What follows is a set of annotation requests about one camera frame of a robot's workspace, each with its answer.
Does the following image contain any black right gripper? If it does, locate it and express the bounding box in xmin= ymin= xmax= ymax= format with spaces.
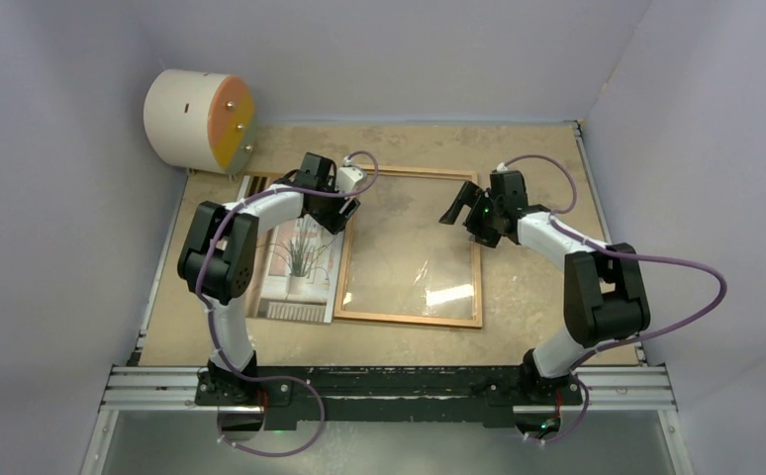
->
xmin=440 ymin=182 xmax=503 ymax=249

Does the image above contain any plant photo print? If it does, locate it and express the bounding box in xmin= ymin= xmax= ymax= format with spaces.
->
xmin=200 ymin=176 xmax=351 ymax=326

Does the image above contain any wooden picture frame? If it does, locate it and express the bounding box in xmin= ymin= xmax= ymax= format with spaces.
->
xmin=333 ymin=164 xmax=484 ymax=330

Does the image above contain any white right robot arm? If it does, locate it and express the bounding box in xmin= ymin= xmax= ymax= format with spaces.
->
xmin=439 ymin=170 xmax=650 ymax=403

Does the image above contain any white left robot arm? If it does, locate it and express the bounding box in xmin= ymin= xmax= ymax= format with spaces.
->
xmin=177 ymin=153 xmax=379 ymax=405

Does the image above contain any white cylindrical drum cabinet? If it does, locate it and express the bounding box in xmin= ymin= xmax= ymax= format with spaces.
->
xmin=143 ymin=69 xmax=257 ymax=176

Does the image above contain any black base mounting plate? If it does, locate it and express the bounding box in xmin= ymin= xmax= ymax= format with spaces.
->
xmin=194 ymin=365 xmax=584 ymax=434

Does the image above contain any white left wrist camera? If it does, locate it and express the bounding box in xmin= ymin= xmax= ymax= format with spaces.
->
xmin=335 ymin=159 xmax=368 ymax=194

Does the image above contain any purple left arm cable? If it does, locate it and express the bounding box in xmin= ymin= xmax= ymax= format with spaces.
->
xmin=194 ymin=150 xmax=380 ymax=459

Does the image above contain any aluminium extrusion rail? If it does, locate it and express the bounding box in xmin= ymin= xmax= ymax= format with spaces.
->
xmin=102 ymin=366 xmax=677 ymax=411

